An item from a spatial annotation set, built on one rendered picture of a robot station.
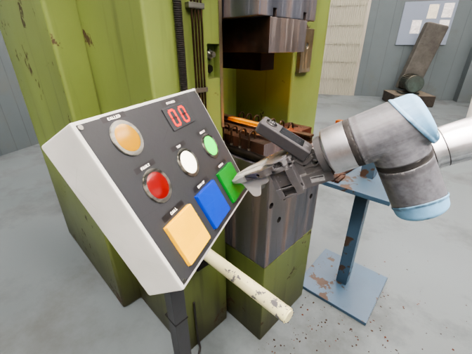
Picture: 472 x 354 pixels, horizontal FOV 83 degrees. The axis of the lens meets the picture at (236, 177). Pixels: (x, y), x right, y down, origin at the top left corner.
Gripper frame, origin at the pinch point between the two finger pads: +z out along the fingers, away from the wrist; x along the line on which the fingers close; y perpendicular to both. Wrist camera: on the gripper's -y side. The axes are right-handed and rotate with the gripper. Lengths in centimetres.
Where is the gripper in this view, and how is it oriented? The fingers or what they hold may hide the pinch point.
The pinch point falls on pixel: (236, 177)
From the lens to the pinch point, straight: 60.2
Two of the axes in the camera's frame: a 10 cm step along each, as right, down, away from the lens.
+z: -8.2, 3.2, 4.8
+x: 3.3, -4.1, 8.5
